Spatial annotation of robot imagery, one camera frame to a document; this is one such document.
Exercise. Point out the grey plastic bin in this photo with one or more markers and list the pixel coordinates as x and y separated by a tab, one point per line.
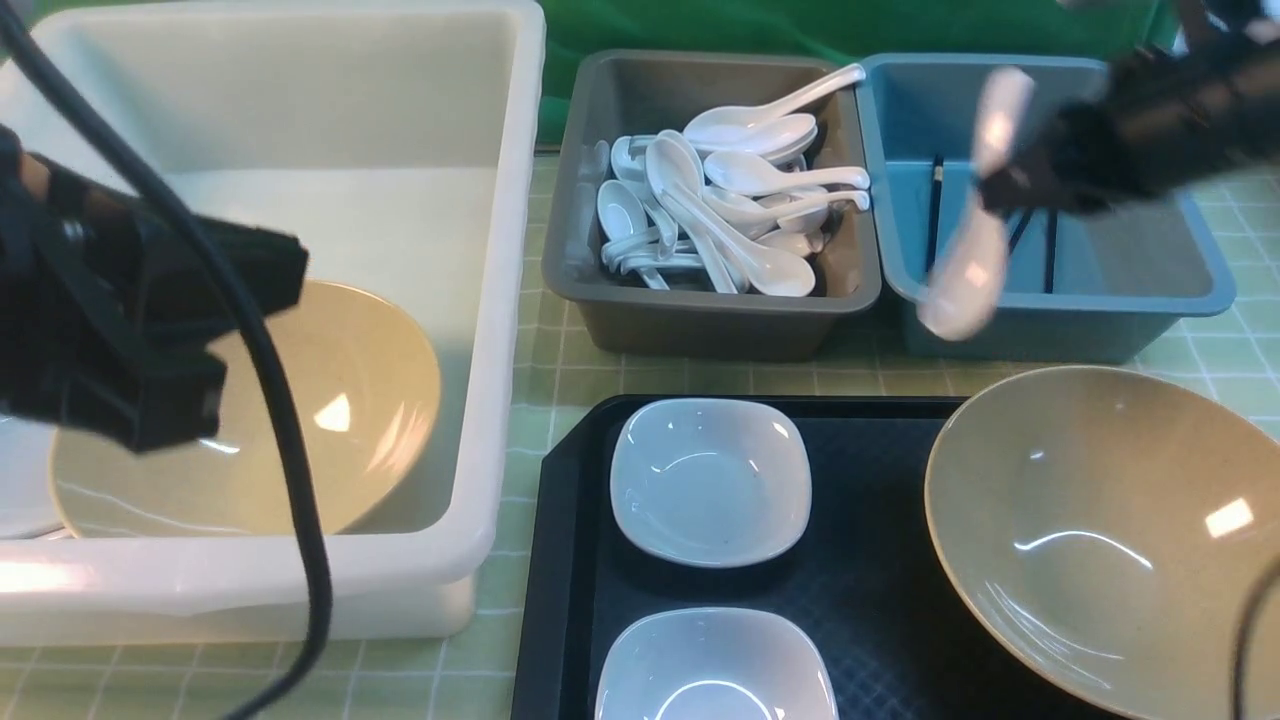
639	92

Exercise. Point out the tan bowl in tub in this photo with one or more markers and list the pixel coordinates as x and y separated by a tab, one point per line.
367	386

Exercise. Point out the white spoon left small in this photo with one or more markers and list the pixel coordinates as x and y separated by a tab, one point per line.
625	222

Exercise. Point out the white spoon on bin rim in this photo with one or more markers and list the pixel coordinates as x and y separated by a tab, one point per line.
772	127

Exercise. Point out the white spoon front large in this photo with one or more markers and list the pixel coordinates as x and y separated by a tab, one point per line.
675	176

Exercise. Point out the white soup spoon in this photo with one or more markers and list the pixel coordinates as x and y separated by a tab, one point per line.
966	283

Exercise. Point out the white spoon middle right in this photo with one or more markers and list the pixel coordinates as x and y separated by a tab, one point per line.
747	174

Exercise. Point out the white square dish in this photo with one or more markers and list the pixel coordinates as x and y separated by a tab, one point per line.
711	483
714	663

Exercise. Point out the large white plastic tub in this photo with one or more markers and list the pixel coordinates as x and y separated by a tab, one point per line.
394	139

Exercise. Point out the green backdrop cloth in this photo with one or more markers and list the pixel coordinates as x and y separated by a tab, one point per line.
835	31

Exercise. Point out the tan noodle bowl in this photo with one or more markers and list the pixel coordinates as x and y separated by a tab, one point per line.
1106	528

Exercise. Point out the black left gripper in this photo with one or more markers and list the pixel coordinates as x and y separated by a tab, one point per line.
107	315

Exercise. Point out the green checkered tablecloth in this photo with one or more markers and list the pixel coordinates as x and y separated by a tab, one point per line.
559	374

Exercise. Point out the white dish in tub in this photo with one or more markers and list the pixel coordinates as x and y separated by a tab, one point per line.
27	509

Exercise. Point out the black serving tray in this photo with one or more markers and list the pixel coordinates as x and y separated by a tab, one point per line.
863	582

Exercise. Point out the blue plastic bin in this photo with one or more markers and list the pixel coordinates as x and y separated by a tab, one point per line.
1122	279

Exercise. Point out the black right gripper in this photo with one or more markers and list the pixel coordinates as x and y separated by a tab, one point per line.
1165	122

